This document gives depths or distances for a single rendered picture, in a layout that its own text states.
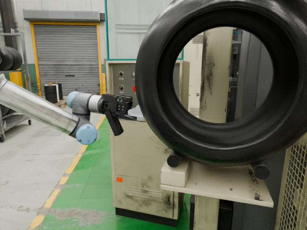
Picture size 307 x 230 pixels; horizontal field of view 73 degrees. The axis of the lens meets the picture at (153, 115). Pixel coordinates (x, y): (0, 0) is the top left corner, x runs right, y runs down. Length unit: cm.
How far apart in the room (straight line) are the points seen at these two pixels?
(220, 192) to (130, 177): 103
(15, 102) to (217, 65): 81
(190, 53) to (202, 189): 352
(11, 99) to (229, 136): 80
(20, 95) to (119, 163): 109
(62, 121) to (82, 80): 929
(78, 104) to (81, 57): 914
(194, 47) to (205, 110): 318
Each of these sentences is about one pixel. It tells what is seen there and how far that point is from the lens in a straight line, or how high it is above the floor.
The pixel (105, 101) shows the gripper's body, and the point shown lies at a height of 108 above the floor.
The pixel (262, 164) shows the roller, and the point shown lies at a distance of 75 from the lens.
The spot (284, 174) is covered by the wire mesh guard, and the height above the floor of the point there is 72.
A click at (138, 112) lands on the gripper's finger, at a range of 80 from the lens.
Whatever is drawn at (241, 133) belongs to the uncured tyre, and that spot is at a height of 95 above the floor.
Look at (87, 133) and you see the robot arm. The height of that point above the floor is 99.
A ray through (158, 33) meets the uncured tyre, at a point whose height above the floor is 132.
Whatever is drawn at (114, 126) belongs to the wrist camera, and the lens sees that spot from 86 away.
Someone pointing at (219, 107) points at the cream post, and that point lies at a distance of 105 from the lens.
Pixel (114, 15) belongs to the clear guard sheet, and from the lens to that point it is 160.
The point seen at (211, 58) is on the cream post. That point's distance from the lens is 103.
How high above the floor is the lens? 122
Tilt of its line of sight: 13 degrees down
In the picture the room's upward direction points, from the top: straight up
